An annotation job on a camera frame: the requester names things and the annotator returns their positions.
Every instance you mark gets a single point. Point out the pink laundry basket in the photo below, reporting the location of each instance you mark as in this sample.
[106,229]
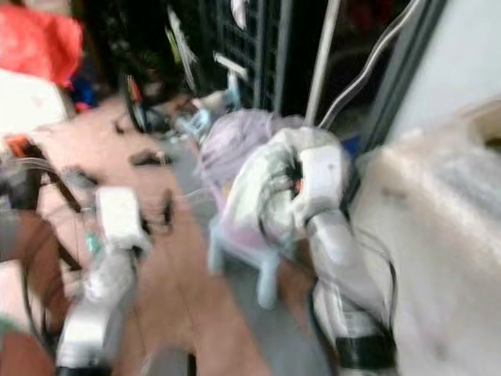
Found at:
[239,229]

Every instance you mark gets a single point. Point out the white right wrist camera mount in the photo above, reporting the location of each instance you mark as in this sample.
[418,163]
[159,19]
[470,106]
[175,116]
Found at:
[321,180]

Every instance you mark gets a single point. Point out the small black floor object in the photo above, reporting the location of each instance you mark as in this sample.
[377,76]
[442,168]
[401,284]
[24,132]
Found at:
[150,158]

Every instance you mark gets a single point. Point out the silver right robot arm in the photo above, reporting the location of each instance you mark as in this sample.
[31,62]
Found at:
[348,290]

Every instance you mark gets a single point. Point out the grey door frame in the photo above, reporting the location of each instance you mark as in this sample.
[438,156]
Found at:
[407,70]

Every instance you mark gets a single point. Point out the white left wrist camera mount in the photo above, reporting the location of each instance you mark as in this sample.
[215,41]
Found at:
[121,213]

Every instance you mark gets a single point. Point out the light blue container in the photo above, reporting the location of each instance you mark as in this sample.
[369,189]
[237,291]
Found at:
[194,124]

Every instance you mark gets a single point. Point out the white box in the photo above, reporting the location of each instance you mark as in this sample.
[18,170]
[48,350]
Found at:
[31,102]

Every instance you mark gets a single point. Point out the purple garment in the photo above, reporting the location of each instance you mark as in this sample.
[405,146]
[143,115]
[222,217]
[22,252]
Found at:
[231,145]

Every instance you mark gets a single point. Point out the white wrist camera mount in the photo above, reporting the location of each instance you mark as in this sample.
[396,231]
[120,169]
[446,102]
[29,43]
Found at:
[321,180]
[121,213]

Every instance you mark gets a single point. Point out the black red tool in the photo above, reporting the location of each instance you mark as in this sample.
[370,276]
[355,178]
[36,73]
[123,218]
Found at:
[145,106]

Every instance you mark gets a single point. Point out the light blue plastic stool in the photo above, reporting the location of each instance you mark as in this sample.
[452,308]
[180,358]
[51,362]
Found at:
[243,266]

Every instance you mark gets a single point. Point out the black plastic crate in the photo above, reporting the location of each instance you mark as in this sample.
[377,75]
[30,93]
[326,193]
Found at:
[254,35]

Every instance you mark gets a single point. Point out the red plastic bag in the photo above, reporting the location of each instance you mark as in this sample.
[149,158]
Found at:
[35,43]

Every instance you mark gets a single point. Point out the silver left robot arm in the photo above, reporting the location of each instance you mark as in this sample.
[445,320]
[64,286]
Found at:
[98,313]

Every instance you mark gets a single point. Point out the pale green white garment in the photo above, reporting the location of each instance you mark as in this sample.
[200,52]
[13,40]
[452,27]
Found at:
[262,188]

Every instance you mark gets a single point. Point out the white pole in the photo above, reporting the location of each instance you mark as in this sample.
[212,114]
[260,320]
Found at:
[322,59]

